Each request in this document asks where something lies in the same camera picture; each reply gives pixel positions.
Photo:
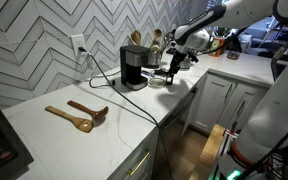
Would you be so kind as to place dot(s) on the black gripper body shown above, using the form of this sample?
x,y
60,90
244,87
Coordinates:
x,y
180,60

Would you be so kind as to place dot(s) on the black steel coffee maker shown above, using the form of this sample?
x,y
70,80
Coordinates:
x,y
132,66

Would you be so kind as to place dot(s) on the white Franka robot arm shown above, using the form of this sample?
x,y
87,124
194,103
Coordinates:
x,y
270,106

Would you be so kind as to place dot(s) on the steel utensil holder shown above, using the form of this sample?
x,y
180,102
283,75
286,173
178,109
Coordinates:
x,y
154,59

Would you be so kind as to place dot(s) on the blue snack packet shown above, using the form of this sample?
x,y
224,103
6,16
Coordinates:
x,y
145,73

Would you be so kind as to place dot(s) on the narrow wooden spoon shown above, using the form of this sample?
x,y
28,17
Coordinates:
x,y
156,35

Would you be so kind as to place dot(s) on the dark dishwasher front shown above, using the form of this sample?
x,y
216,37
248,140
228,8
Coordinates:
x,y
177,110

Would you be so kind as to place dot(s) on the orange printed cup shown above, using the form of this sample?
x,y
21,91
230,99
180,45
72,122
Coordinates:
x,y
217,46

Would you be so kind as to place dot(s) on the wide wooden spoon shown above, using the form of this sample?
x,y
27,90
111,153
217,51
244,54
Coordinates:
x,y
136,37

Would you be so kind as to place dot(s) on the small brown dish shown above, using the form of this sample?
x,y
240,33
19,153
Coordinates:
x,y
233,55

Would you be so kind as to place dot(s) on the white door cabinet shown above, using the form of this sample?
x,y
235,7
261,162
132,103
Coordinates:
x,y
224,100

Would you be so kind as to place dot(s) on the dark brown wooden spoon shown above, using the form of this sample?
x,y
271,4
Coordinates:
x,y
95,112

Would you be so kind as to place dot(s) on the wooden board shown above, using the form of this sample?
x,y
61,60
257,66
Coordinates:
x,y
210,150

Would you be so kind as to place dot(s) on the white drawer cabinet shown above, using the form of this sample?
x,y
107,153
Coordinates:
x,y
134,163

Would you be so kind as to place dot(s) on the light wooden slotted spatula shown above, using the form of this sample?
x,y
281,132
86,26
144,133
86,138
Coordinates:
x,y
84,125

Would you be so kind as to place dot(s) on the black microwave oven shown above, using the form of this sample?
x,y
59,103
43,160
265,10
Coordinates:
x,y
0,146

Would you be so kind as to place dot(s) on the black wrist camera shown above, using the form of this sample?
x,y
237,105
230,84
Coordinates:
x,y
194,56

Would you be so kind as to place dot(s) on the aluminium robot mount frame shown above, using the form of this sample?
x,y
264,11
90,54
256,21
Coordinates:
x,y
230,136

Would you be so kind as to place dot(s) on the white wall outlet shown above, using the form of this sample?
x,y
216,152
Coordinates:
x,y
78,41

